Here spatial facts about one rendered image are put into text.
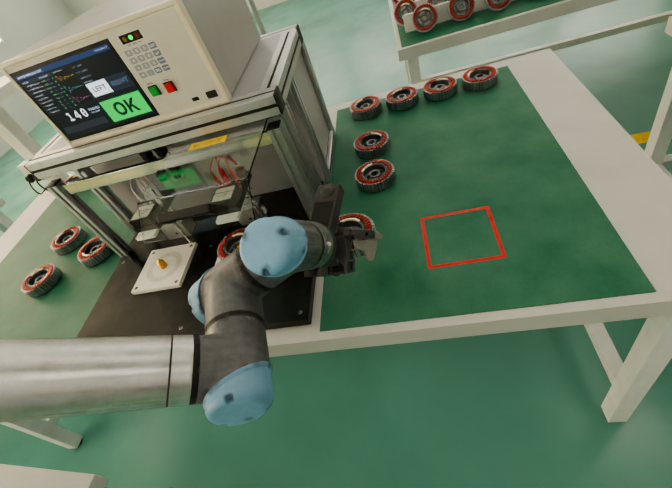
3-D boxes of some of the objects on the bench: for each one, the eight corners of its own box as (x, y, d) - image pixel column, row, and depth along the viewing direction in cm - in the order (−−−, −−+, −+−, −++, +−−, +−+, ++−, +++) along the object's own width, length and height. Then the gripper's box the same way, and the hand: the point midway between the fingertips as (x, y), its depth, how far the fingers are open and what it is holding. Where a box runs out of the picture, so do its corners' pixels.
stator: (93, 232, 135) (85, 225, 133) (71, 256, 129) (62, 249, 126) (73, 231, 140) (66, 224, 137) (51, 254, 133) (42, 248, 131)
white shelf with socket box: (77, 215, 149) (-35, 111, 118) (7, 231, 158) (-114, 138, 126) (116, 162, 173) (32, 65, 142) (53, 179, 182) (-39, 91, 151)
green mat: (656, 292, 65) (656, 291, 64) (319, 331, 79) (319, 331, 79) (507, 66, 129) (507, 65, 129) (337, 110, 144) (337, 110, 144)
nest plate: (181, 287, 98) (178, 284, 97) (133, 295, 102) (130, 292, 101) (198, 244, 109) (195, 241, 108) (154, 253, 112) (151, 250, 111)
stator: (404, 175, 105) (402, 165, 103) (375, 198, 102) (372, 188, 100) (377, 163, 113) (374, 153, 110) (349, 185, 110) (346, 175, 107)
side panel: (331, 182, 114) (292, 81, 92) (322, 184, 114) (280, 84, 92) (335, 133, 133) (303, 39, 111) (327, 135, 134) (294, 42, 112)
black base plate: (311, 324, 81) (307, 319, 79) (75, 353, 96) (68, 349, 95) (325, 186, 113) (322, 180, 112) (146, 224, 129) (142, 219, 127)
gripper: (262, 276, 63) (311, 268, 82) (369, 277, 57) (394, 268, 76) (262, 225, 63) (310, 228, 82) (368, 220, 57) (393, 225, 76)
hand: (350, 234), depth 79 cm, fingers closed on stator, 13 cm apart
